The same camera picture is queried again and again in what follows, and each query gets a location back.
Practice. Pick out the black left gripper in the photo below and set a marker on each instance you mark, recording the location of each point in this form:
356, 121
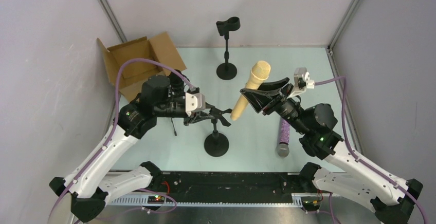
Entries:
197, 117

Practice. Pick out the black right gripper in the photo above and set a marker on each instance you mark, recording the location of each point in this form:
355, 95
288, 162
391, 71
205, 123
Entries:
272, 103

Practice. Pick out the beige microphone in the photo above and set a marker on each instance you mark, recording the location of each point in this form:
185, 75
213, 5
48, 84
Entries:
259, 73

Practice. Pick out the black round-base clamp stand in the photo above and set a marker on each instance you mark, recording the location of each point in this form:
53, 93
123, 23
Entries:
216, 144

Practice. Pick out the black tripod shock mount stand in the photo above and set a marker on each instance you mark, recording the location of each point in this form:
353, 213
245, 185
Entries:
173, 126

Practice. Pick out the black round-base clip stand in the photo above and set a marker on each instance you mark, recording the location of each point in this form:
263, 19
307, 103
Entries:
227, 70

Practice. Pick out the purple glitter microphone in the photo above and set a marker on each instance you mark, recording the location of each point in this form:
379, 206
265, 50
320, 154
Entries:
282, 147

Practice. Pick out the brown cardboard box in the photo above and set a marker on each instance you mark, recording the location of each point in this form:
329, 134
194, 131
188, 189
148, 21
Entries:
159, 48

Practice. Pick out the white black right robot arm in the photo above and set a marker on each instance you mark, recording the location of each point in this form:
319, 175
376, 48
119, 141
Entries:
392, 199

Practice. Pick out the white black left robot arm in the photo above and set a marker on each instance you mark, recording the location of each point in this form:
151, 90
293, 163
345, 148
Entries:
86, 190

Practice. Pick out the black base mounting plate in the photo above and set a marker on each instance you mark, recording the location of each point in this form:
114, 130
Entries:
231, 187

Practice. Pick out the left base circuit board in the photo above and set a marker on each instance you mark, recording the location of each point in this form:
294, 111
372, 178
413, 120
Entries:
156, 199

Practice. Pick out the base circuit board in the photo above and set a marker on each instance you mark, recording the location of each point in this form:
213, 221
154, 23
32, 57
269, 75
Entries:
156, 199
311, 206

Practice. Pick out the right base circuit board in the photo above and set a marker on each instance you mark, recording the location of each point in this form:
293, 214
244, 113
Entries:
311, 206

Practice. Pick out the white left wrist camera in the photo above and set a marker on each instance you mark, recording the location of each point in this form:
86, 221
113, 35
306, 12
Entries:
194, 103

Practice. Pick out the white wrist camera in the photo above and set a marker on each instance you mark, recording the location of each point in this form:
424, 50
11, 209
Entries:
194, 103
302, 82

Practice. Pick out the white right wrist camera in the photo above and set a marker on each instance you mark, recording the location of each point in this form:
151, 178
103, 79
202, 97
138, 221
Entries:
302, 82

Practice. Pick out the grey slotted cable duct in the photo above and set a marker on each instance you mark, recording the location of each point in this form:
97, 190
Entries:
146, 201

